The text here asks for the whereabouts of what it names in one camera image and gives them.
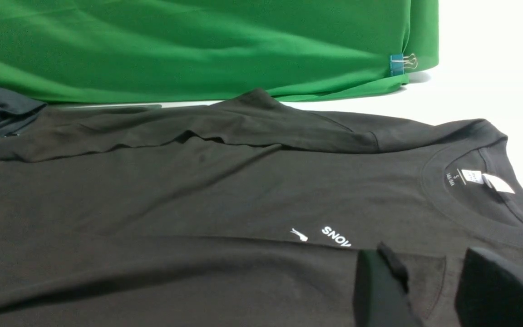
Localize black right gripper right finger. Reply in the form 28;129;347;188
455;247;523;327

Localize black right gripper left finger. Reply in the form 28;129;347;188
353;242;423;327

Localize dark gray long-sleeve shirt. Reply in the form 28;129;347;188
0;90;523;327

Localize blue binder clip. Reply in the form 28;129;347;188
390;54;419;76

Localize green backdrop cloth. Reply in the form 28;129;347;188
0;0;439;103

